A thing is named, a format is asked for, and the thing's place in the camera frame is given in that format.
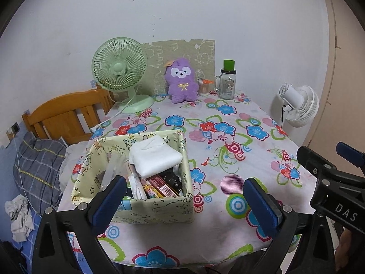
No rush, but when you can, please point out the grey plaid pillow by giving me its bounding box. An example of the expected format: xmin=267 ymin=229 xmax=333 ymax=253
xmin=13 ymin=132 xmax=66 ymax=215

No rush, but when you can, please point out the glass jar green lid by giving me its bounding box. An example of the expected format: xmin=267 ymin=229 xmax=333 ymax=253
xmin=215 ymin=59 xmax=236 ymax=100

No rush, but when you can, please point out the red snack box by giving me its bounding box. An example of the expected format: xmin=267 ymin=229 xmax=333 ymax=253
xmin=147 ymin=175 xmax=179 ymax=198

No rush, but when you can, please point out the crumpled white grey cloth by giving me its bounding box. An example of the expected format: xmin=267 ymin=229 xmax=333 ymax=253
xmin=4 ymin=194 xmax=34 ymax=242

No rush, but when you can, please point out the purple plush toy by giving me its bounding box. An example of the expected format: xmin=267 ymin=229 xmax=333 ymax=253
xmin=164 ymin=58 xmax=199 ymax=103

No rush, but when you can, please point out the white circulator fan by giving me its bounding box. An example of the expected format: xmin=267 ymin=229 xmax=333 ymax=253
xmin=278 ymin=83 xmax=319 ymax=128

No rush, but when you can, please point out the toothpick jar orange lid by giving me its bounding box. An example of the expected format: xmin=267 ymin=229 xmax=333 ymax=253
xmin=197 ymin=77 xmax=215 ymax=97

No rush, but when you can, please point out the cartoon fabric storage box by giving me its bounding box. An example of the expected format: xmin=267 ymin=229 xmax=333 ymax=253
xmin=71 ymin=130 xmax=194 ymax=224

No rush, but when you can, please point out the floral tablecloth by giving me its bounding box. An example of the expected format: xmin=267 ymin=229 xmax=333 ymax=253
xmin=56 ymin=89 xmax=319 ymax=269

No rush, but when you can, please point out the blue bed sheet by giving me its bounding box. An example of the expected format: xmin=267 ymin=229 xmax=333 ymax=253
xmin=1 ymin=132 xmax=72 ymax=273

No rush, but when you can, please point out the green desk fan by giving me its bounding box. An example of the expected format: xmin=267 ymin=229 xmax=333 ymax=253
xmin=91 ymin=37 xmax=154 ymax=114

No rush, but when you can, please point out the white green fan cable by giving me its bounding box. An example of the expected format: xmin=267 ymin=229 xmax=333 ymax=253
xmin=90 ymin=89 xmax=139 ymax=133

